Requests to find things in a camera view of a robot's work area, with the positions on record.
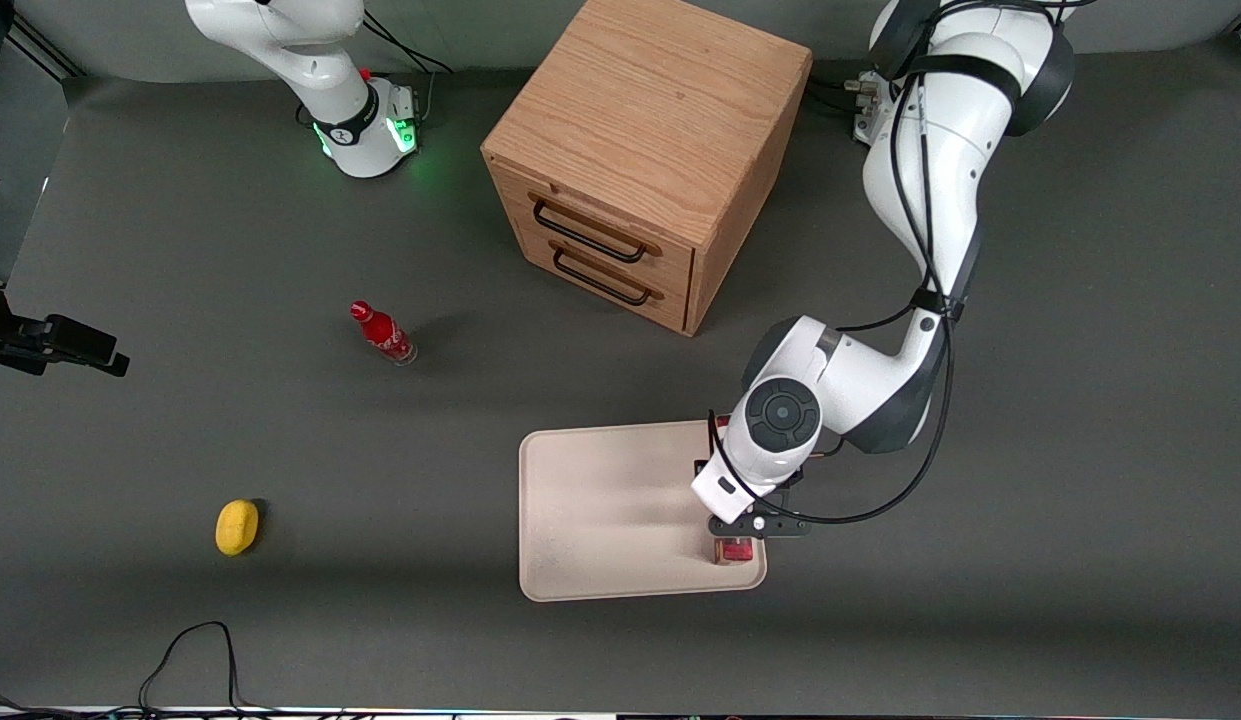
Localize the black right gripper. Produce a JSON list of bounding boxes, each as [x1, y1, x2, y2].
[[0, 283, 131, 378]]

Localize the beige plastic tray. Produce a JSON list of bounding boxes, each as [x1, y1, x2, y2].
[[518, 418, 768, 603]]

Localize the yellow lemon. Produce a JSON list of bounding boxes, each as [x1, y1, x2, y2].
[[215, 499, 261, 557]]

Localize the wooden drawer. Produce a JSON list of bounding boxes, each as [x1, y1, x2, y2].
[[492, 165, 696, 299], [515, 222, 694, 334]]

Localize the red cola bottle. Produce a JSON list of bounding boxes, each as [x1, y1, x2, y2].
[[349, 300, 418, 367]]

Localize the wooden drawer cabinet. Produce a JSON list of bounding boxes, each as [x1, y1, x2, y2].
[[480, 0, 814, 338]]

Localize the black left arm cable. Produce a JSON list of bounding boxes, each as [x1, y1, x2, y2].
[[707, 0, 1081, 526]]

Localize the black frame strut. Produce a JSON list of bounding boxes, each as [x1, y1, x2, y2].
[[5, 20, 86, 81]]

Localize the black drawer handle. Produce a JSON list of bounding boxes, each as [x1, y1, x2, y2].
[[553, 247, 653, 306], [533, 198, 649, 264]]

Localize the black looped table cable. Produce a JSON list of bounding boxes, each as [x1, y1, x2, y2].
[[138, 621, 281, 717]]

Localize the black right base cables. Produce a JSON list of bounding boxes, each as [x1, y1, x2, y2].
[[360, 10, 453, 126]]

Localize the black base cables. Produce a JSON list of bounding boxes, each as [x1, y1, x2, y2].
[[360, 10, 453, 126], [805, 75, 871, 113]]

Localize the black left base cables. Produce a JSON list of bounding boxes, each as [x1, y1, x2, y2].
[[805, 75, 871, 113]]

